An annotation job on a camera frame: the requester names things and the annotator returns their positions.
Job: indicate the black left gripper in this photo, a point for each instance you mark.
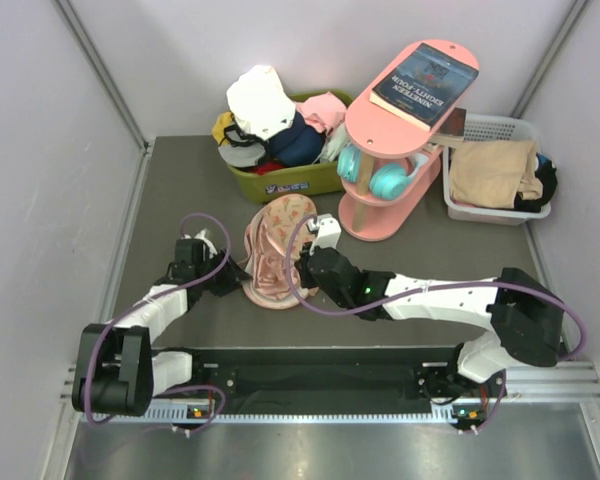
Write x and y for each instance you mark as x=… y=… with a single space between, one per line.
x=233 y=276

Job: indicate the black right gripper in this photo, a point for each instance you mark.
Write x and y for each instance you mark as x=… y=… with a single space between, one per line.
x=307 y=280

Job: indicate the pink satin bra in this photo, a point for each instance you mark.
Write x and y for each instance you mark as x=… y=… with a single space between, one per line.
x=266 y=242

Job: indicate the floral mesh laundry bag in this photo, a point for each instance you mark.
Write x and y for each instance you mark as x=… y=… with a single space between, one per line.
x=292 y=207

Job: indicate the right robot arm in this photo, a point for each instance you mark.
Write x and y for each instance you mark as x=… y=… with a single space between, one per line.
x=520 y=319

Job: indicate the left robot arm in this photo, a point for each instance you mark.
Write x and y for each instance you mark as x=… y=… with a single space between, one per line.
x=117 y=373

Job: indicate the navy blue bra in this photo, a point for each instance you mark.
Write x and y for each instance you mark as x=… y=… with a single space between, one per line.
x=299 y=145

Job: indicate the green plastic bin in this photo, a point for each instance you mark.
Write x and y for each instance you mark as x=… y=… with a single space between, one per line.
x=317 y=178

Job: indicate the teal headphones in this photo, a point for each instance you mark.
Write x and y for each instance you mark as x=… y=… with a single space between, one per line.
x=389 y=181

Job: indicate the red garment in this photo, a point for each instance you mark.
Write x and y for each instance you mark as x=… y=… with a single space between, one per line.
x=265 y=167

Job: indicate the pink wooden shelf stand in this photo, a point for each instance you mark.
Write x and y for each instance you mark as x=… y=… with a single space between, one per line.
x=383 y=138

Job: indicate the pink garment in bin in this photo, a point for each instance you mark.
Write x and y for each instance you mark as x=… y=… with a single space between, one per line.
x=323 y=112

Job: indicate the yellow garment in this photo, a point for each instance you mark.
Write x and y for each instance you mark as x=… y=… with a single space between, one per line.
x=223 y=128

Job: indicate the white garment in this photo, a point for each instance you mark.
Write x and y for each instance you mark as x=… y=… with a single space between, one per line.
x=259 y=103

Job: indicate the white plastic basket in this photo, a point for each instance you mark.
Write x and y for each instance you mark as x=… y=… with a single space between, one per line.
x=491 y=128

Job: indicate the beige folded cloth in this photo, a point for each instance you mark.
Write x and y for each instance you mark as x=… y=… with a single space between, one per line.
x=493 y=174

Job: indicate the nineteen eighty-four book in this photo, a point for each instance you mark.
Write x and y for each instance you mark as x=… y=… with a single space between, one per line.
x=423 y=87

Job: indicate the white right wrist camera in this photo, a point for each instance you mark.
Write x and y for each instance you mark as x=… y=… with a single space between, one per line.
x=326 y=231

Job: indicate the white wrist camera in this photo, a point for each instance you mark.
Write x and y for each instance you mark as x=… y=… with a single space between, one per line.
x=326 y=231
x=204 y=236

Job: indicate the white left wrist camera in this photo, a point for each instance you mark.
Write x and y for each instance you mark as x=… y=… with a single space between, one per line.
x=204 y=236

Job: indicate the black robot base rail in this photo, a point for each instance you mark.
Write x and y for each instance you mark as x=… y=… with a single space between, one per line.
x=325 y=381

